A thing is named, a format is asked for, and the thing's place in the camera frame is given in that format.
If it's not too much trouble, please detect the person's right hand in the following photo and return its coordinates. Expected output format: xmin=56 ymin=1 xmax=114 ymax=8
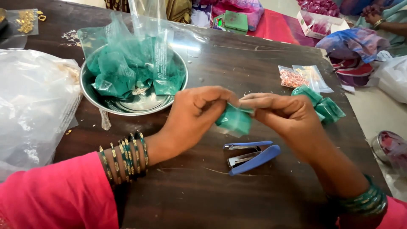
xmin=239 ymin=93 xmax=325 ymax=163

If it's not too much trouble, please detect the person's left hand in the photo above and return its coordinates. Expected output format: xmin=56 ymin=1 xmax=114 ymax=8
xmin=149 ymin=86 xmax=241 ymax=161

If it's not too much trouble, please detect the small green powder packet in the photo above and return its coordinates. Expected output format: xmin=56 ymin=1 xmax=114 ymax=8
xmin=215 ymin=103 xmax=255 ymax=138

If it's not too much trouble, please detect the folded green powder packet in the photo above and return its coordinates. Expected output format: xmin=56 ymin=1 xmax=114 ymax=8
xmin=291 ymin=84 xmax=323 ymax=107
xmin=314 ymin=97 xmax=346 ymax=125

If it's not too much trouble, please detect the small bag of pink rings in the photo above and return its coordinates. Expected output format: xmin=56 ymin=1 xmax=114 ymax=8
xmin=278 ymin=65 xmax=311 ymax=89

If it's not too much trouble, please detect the small empty clear bag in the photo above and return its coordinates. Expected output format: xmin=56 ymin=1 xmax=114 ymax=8
xmin=292 ymin=64 xmax=335 ymax=94

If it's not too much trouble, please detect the steel bowl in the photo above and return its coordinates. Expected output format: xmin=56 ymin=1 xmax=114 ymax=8
xmin=79 ymin=45 xmax=189 ymax=116

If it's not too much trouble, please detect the blue stapler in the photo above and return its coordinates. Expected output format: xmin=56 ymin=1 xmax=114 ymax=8
xmin=223 ymin=141 xmax=282 ymax=177

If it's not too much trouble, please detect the clear printed plastic bag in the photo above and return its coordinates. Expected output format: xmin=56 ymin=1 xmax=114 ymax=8
xmin=128 ymin=0 xmax=178 ymax=94

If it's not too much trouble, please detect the set of green gold bangles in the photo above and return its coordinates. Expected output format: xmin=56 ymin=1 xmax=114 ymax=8
xmin=98 ymin=130 xmax=150 ymax=188

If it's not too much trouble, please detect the red striped bag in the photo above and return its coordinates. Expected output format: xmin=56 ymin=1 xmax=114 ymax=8
xmin=329 ymin=57 xmax=374 ymax=87

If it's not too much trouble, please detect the clear plastic scrap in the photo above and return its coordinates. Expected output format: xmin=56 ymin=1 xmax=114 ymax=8
xmin=99 ymin=108 xmax=112 ymax=131

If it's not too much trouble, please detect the large green powder plastic bag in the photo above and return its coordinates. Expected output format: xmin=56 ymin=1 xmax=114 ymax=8
xmin=77 ymin=12 xmax=187 ymax=100

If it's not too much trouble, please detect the red cloth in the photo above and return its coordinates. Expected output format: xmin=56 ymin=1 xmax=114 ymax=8
xmin=247 ymin=9 xmax=319 ymax=48

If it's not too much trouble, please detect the white cardboard box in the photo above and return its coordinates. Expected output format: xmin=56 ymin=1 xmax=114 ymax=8
xmin=296 ymin=10 xmax=351 ymax=40

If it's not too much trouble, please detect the blue purple plastic bag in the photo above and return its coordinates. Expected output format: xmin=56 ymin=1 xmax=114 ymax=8
xmin=315 ymin=27 xmax=390 ymax=64

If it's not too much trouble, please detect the steel container with pink powder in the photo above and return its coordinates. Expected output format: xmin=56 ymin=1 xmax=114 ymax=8
xmin=371 ymin=130 xmax=407 ymax=176

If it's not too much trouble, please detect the green weighing scale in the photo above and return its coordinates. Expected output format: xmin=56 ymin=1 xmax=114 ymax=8
xmin=212 ymin=10 xmax=249 ymax=35

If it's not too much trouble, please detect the stack of green bangles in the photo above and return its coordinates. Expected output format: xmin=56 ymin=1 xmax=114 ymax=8
xmin=328 ymin=174 xmax=389 ymax=217

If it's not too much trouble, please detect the white plastic bag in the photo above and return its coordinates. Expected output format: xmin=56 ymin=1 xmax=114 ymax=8
xmin=368 ymin=51 xmax=407 ymax=104

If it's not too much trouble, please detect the pink plastic bag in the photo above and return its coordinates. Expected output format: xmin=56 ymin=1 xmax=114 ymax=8
xmin=211 ymin=0 xmax=265 ymax=32

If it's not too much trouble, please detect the bag of pink packets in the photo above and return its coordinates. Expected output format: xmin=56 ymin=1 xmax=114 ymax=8
xmin=297 ymin=0 xmax=340 ymax=17

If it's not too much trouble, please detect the pink garment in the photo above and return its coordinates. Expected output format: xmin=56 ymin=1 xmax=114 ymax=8
xmin=0 ymin=152 xmax=407 ymax=229

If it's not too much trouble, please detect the big crumpled clear plastic bag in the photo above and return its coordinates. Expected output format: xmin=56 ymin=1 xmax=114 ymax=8
xmin=0 ymin=49 xmax=84 ymax=182

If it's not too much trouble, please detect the clear packet of gold pieces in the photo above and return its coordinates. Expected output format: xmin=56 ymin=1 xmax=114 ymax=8
xmin=6 ymin=8 xmax=39 ymax=36

